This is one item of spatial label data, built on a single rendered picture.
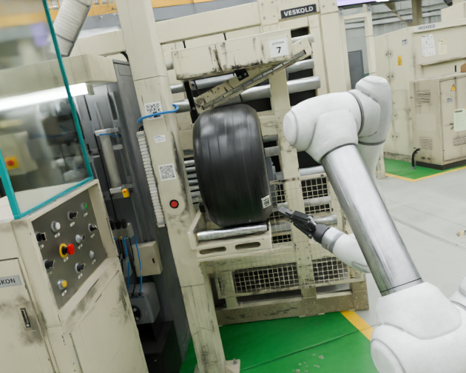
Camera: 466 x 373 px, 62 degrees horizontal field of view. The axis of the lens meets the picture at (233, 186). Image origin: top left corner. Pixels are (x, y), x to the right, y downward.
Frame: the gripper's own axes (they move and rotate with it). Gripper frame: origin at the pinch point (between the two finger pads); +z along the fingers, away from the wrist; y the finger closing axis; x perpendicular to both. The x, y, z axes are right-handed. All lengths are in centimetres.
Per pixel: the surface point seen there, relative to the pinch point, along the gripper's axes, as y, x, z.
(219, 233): 15.3, -18.8, 26.9
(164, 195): 1, -25, 55
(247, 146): -23.9, 3.9, 21.7
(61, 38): -57, -12, 133
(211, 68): -33, 31, 72
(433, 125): 231, 384, 89
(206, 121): -29, 2, 44
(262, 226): 15.0, -3.2, 13.3
